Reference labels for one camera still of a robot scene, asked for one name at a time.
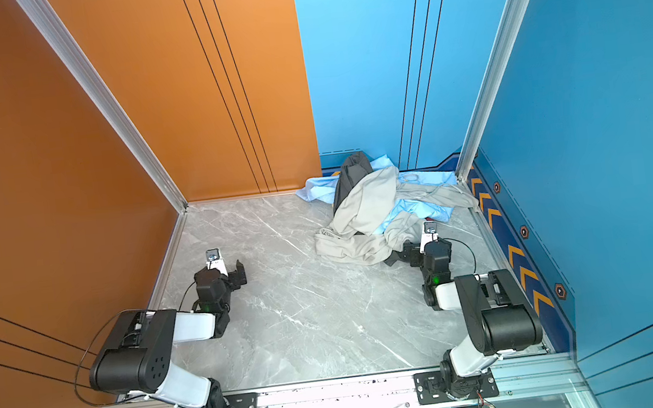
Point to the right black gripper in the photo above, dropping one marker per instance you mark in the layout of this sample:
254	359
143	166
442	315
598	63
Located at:
410	255

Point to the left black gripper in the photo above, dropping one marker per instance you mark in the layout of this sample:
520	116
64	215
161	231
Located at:
233	275

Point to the beige grey cloth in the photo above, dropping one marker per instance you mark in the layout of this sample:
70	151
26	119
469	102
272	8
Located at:
349	238

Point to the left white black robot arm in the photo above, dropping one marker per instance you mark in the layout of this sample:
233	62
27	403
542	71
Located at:
137	354

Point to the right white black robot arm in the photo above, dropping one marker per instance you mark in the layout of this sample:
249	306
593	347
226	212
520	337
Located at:
498	318

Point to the light blue cloth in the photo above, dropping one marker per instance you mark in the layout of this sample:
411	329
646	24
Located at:
419	195

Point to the dark grey cloth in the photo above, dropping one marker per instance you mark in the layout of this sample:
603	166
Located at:
353	170

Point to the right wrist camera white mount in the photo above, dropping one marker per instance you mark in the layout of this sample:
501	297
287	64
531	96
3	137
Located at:
429	234

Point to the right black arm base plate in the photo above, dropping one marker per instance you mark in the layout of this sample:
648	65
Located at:
432	387

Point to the left aluminium corner post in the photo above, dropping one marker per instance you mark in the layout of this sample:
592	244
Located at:
49	24

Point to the aluminium corner post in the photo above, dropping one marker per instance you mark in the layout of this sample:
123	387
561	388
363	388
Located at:
507	32
49	24

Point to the right aluminium corner post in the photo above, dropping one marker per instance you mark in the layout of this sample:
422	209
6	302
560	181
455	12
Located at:
507	32

